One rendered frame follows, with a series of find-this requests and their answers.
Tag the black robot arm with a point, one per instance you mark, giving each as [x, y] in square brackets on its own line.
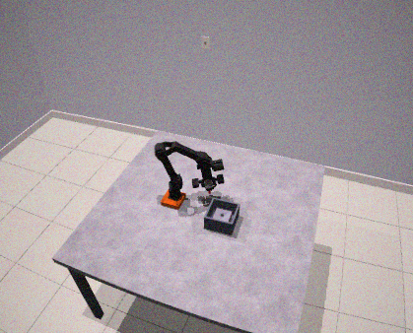
[205, 163]

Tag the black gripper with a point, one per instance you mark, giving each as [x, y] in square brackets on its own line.
[195, 181]

